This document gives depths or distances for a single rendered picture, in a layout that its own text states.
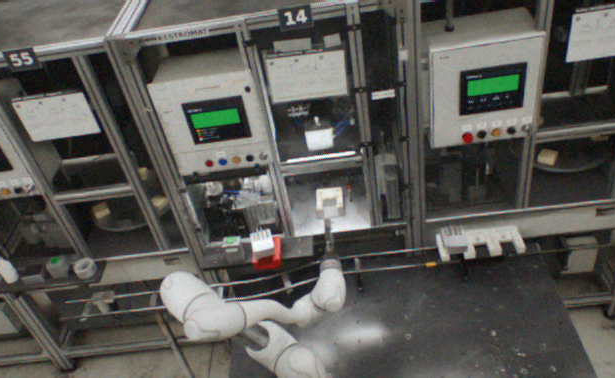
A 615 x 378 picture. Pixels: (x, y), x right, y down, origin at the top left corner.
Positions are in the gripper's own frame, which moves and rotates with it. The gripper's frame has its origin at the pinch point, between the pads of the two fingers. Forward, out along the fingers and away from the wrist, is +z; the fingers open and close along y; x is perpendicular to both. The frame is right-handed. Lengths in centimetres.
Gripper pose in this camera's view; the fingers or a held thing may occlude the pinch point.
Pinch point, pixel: (328, 230)
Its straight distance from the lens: 245.5
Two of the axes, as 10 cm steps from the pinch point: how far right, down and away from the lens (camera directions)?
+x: -9.9, 1.3, 1.0
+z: 0.0, -6.4, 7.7
